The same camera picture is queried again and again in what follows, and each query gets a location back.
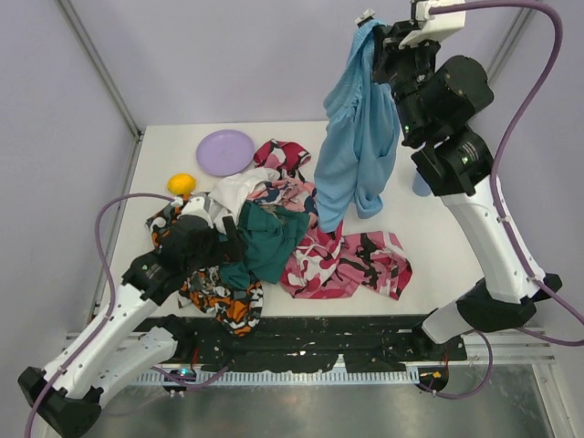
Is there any white slotted cable duct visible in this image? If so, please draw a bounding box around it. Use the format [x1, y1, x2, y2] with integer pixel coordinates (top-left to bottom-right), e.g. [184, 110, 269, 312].
[130, 366, 420, 387]

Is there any pink navy camo cloth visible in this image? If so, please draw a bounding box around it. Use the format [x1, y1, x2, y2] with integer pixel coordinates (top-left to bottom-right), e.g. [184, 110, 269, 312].
[247, 178, 324, 233]

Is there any left aluminium frame post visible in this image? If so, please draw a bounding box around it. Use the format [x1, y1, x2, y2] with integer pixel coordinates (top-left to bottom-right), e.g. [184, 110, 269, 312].
[55, 0, 145, 141]

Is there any aluminium frame post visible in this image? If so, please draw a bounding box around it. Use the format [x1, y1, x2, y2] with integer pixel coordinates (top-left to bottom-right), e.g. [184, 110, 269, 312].
[454, 0, 544, 136]
[55, 0, 145, 141]

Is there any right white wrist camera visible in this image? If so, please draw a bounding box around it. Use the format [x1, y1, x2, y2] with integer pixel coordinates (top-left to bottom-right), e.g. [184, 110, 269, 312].
[399, 0, 465, 49]

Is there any purple plastic plate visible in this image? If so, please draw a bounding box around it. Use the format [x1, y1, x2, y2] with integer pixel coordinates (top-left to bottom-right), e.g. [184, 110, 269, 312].
[195, 130, 256, 177]

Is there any pink black camo cloth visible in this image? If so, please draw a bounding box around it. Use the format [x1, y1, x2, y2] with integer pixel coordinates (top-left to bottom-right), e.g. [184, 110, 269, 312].
[279, 227, 412, 300]

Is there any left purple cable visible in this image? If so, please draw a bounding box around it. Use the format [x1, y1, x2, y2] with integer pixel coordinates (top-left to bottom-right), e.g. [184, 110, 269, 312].
[22, 193, 174, 438]

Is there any blue plastic cup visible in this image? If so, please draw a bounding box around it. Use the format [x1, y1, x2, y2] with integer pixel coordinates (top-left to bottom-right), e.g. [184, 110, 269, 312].
[412, 172, 432, 197]

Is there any orange grey camo cloth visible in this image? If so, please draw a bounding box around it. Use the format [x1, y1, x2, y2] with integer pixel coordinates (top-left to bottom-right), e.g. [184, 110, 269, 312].
[146, 193, 264, 337]

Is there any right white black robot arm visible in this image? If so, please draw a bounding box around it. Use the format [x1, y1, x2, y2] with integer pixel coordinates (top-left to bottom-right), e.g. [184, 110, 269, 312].
[372, 21, 562, 344]

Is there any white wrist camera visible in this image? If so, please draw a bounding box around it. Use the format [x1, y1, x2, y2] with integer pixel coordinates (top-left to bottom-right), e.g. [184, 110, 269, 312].
[399, 0, 465, 49]
[171, 195, 214, 228]

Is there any dark green cloth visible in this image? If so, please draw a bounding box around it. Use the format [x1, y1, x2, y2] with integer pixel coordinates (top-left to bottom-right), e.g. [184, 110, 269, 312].
[219, 201, 309, 288]

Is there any purple cable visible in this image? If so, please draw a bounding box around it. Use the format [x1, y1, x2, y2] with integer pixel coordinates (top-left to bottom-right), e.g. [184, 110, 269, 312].
[428, 0, 584, 346]
[22, 193, 174, 438]

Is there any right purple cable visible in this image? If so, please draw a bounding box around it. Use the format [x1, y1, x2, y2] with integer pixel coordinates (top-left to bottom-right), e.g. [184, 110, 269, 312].
[428, 0, 584, 346]

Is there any right aluminium frame post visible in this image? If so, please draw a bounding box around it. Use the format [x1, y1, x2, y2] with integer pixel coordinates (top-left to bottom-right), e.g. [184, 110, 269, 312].
[454, 0, 544, 136]

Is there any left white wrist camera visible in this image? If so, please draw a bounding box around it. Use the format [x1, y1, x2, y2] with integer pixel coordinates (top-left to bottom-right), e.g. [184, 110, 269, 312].
[171, 195, 214, 228]

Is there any white cloth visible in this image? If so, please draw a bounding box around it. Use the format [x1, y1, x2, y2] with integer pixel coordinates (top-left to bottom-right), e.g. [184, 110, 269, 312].
[206, 167, 280, 235]

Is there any red pink camo cloth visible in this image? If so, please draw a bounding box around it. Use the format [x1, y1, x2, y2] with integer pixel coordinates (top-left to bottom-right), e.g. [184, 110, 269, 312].
[253, 139, 311, 182]

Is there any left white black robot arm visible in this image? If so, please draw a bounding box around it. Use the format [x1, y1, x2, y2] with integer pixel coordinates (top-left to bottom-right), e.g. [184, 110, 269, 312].
[18, 215, 245, 437]

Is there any light blue cloth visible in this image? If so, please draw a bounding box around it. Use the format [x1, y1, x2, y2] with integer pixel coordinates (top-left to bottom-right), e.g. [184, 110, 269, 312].
[314, 19, 401, 233]

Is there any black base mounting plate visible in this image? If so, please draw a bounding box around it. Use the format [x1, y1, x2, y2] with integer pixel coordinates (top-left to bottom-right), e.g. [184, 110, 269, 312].
[141, 313, 466, 373]

